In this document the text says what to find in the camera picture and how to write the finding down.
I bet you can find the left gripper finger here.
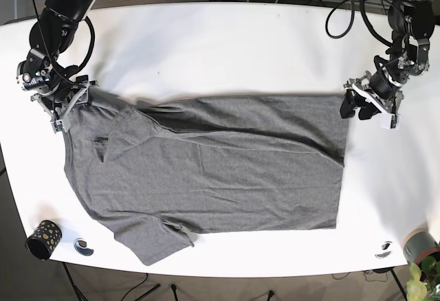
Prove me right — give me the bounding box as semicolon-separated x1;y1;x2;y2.
340;91;359;119
360;102;381;120

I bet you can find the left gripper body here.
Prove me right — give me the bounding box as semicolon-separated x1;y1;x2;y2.
344;67;408;129

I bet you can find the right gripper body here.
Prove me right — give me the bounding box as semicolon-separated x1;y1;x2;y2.
30;76;97;133

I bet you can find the grey heather T-shirt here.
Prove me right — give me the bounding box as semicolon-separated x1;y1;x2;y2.
64;90;349;265

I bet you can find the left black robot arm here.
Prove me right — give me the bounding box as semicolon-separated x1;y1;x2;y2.
340;0;435;129

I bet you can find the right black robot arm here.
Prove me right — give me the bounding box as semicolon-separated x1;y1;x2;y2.
16;0;96;133

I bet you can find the black gold-dotted cup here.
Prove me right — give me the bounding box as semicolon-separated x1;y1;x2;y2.
25;220;63;260

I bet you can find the left silver table grommet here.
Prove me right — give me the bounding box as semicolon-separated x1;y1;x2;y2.
74;238;94;256

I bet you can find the silver table grommet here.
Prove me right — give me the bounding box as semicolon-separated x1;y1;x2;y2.
74;238;94;256
374;241;394;259

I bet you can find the right silver table grommet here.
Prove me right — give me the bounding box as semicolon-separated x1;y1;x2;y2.
374;241;394;259

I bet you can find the grey flower pot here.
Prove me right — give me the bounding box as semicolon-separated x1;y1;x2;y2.
402;229;439;265

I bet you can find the green potted plant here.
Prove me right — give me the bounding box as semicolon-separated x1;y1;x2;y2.
406;256;440;301

